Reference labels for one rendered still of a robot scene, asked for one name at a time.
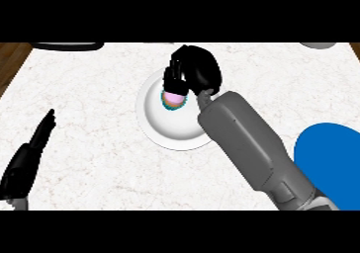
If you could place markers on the white plate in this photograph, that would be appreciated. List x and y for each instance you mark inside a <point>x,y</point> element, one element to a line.
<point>174,122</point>

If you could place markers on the pink frosted cupcake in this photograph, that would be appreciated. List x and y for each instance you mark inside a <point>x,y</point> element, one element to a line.
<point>174,100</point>

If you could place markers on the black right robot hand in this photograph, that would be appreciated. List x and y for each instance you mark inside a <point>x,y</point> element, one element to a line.
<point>200,66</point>

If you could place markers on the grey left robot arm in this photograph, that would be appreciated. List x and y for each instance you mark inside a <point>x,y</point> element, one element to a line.
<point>20,204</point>

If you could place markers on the grey round object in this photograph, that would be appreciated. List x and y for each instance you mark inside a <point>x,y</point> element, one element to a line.
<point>318,45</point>

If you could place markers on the black rimmed pan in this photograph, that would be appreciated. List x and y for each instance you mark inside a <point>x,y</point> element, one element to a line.
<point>66,45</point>

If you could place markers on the blue plate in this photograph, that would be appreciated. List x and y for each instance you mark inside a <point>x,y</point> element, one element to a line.
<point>333,164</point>

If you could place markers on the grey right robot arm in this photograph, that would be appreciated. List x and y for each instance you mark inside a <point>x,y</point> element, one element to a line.
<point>246,141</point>

